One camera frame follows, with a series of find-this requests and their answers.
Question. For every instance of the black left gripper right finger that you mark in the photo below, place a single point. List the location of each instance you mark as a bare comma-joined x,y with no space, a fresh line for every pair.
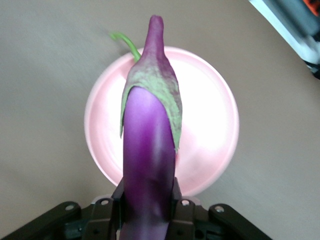
200,225

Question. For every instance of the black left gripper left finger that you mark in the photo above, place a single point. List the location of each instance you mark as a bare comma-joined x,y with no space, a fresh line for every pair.
75,225

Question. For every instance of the purple eggplant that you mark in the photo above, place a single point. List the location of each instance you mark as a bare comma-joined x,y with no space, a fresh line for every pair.
147,150

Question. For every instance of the red chili pepper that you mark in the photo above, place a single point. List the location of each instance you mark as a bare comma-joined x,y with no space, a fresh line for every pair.
131,46

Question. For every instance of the pink plate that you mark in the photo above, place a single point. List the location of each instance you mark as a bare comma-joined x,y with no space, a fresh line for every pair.
207,125

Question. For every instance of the brown tablecloth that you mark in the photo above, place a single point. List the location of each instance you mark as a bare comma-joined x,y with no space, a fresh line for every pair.
37,125

